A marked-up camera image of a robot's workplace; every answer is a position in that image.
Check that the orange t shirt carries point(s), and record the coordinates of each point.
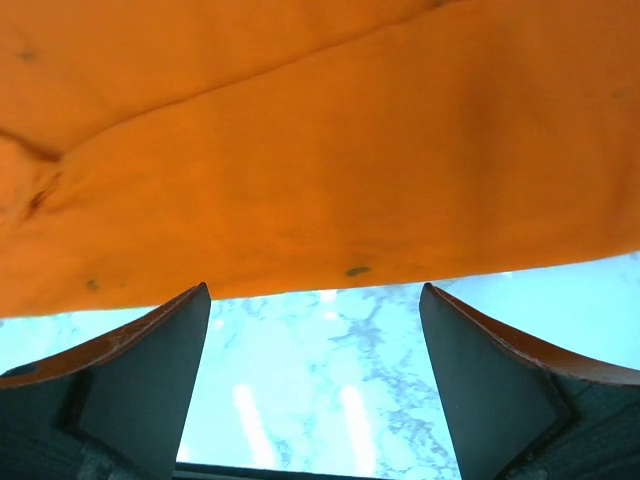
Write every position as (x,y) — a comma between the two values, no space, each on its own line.
(272,146)

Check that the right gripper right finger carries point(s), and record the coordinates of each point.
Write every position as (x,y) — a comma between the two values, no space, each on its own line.
(519,407)

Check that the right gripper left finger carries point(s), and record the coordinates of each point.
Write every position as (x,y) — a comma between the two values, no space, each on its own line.
(113,407)

